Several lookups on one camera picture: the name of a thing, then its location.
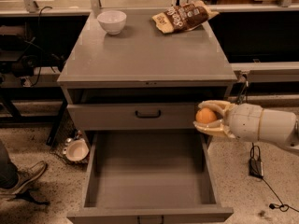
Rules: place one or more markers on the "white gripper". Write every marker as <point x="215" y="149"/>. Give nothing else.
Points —
<point x="245" y="121"/>

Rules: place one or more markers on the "orange fruit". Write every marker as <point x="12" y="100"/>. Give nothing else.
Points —
<point x="205" y="115"/>

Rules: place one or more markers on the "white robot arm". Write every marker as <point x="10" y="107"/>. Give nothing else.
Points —
<point x="279" y="128"/>

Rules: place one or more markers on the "grey drawer cabinet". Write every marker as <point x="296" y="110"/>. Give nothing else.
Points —
<point x="140" y="56"/>

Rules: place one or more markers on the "open grey middle drawer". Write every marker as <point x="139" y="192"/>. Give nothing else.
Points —
<point x="149" y="177"/>

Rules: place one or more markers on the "grey top drawer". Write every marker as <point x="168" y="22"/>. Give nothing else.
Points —
<point x="94" y="109"/>

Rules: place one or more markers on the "black power adapter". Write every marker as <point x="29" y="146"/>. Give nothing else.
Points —
<point x="256" y="168"/>

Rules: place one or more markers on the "brown chip bag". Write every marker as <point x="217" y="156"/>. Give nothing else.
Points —
<point x="183" y="18"/>

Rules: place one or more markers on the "white ceramic bowl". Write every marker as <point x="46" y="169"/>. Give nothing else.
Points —
<point x="112" y="21"/>

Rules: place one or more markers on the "white bowl on floor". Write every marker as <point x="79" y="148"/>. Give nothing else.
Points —
<point x="76" y="150"/>

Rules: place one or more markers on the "dark trouser leg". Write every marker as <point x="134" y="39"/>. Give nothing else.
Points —
<point x="8" y="170"/>

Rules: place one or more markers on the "black drawer handle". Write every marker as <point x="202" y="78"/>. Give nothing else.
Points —
<point x="148" y="115"/>

